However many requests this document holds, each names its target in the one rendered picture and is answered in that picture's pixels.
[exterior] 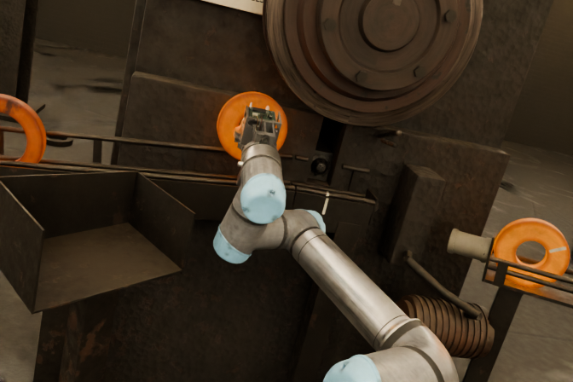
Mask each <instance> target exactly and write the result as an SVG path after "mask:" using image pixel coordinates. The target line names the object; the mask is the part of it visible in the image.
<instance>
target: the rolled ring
mask: <svg viewBox="0 0 573 382"><path fill-rule="evenodd" d="M0 113H5V114H7V115H9V116H10V117H12V118H14V119H15V120H16V121H17V122H18V123H19V124H20V125H21V126H22V128H23V130H24V131H25V133H26V151H25V152H24V154H23V155H22V157H21V158H19V159H17V160H16V161H21V162H31V163H38V162H39V161H40V160H41V158H42V157H43V154H44V151H45V148H46V132H45V128H44V126H43V122H42V120H41V119H40V118H39V116H38V115H37V113H36V112H35V111H34V110H33V109H32V108H31V107H30V106H28V105H27V104H26V103H24V102H23V101H21V100H20V99H18V98H15V97H13V96H11V95H5V94H0Z"/></svg>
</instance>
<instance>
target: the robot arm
mask: <svg viewBox="0 0 573 382"><path fill-rule="evenodd" d="M279 120H280V122H278V121H279ZM281 124H282V122H281V113H280V112H278V115H277V118H276V117H275V112H274V111H270V110H269V106H267V107H266V109H262V108H257V107H252V102H251V103H250V106H249V107H247V106H246V109H245V113H244V118H243V119H242V120H241V123H240V126H238V127H235V129H234V142H238V146H237V148H239V149H240V150H241V152H242V153H241V159H240V161H239V162H238V166H239V167H241V169H240V172H239V174H238V176H237V182H236V185H237V186H239V189H238V191H237V193H236V195H235V197H234V199H233V201H232V203H231V205H230V207H229V209H228V211H227V213H226V215H225V217H224V219H223V221H222V223H220V224H219V226H218V231H217V233H216V236H215V238H214V241H213V246H214V249H215V251H216V252H217V255H218V256H219V257H220V258H222V259H224V260H225V261H227V262H230V263H244V262H245V261H246V260H247V259H248V258H249V257H250V256H251V255H252V251H254V250H267V249H283V248H284V249H287V250H288V251H289V253H290V254H291V255H292V256H293V257H294V258H295V260H296V261H297V262H298V263H299V264H300V265H301V267H302V268H303V269H304V270H305V271H306V272H307V273H308V275H309V276H310V277H311V278H312V279H313V280H314V282H315V283H316V284H317V285H318V286H319V287H320V289H321V290H322V291H323V292H324V293H325V294H326V295H327V296H328V297H329V298H330V299H331V300H332V301H333V303H334V304H335V305H336V306H337V307H338V308H339V310H340V311H341V312H342V313H343V314H344V315H345V317H346V318H347V319H348V320H349V321H350V322H351V324H352V325H353V326H354V327H355V328H356V329H357V330H358V332H359V333H360V334H361V335H362V336H363V337H364V338H365V339H366V340H367V341H368V342H369V343H370V345H371V346H372V347H373V348H374V349H375V350H376V352H374V353H370V354H366V355H355V356H352V357H351V358H350V359H347V360H344V361H341V362H338V363H336V364H335V365H334V366H332V367H331V368H330V370H329V371H328V372H327V374H326V376H325V378H324V380H323V382H459V378H458V374H457V371H456V368H455V365H454V362H453V360H452V358H451V356H450V354H449V353H448V351H447V350H446V348H445V347H444V345H443V344H442V343H441V341H440V340H439V339H438V338H437V336H436V335H435V334H434V333H433V332H432V331H431V330H430V329H429V328H428V327H427V326H426V325H425V324H424V323H423V322H422V321H421V320H420V319H410V318H409V317H408V316H407V315H406V314H405V313H404V312H403V311H402V310H401V309H400V308H399V307H398V306H397V305H396V304H395V303H394V302H393V301H392V300H391V299H390V298H389V297H388V296H387V295H386V294H385V293H384V292H383V291H382V290H381V289H380V288H379V287H378V286H377V285H376V284H375V283H374V282H373V281H372V280H371V279H370V278H369V277H368V276H367V275H366V274H365V273H364V272H363V271H362V270H361V269H360V268H359V267H358V266H357V265H356V264H355V263H354V262H353V261H352V260H351V259H350V258H349V257H348V256H347V255H346V254H345V253H344V252H343V251H342V250H341V249H340V248H339V247H338V246H337V245H336V244H335V243H334V242H333V241H332V240H331V239H330V238H329V237H328V236H327V235H326V234H325V232H326V227H325V223H324V222H323V220H322V217H321V215H320V214H319V213H318V212H316V211H308V210H305V209H295V210H285V207H286V190H285V186H284V182H283V176H282V168H281V157H280V155H279V153H278V150H277V144H276V143H277V140H278V136H279V133H280V130H281ZM275 126H277V129H276V128H275Z"/></svg>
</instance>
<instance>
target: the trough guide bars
mask: <svg viewBox="0 0 573 382"><path fill-rule="evenodd" d="M516 256H517V258H518V259H519V260H520V261H522V262H526V263H531V264H536V263H539V262H540V261H539V260H535V259H532V258H527V257H524V256H520V255H517V254H516ZM489 261H491V262H494V263H498V266H494V265H492V264H489V266H488V269H490V270H493V271H496V272H495V278H494V282H493V285H494V286H497V287H502V288H503V286H504V282H505V279H506V275H510V276H514V277H517V278H520V279H523V280H526V281H531V282H534V283H537V284H541V285H543V286H546V287H551V288H555V289H558V290H561V291H564V292H569V293H572V294H573V288H572V287H568V286H563V285H560V284H557V283H554V282H551V281H545V280H543V279H539V278H536V277H534V276H530V275H525V274H522V273H519V272H516V271H512V270H509V269H508V266H509V267H512V268H515V269H521V270H523V271H527V272H530V273H533V274H537V275H542V276H545V277H548V278H551V279H554V280H557V281H562V282H566V283H569V284H572V285H573V279H571V278H569V277H565V276H562V275H556V274H554V273H550V272H547V271H544V270H540V269H535V268H532V267H529V266H526V265H522V264H520V263H514V262H511V261H507V260H505V259H501V258H496V257H493V256H490V260H489ZM565 273H566V274H568V275H573V269H567V270H566V271H565Z"/></svg>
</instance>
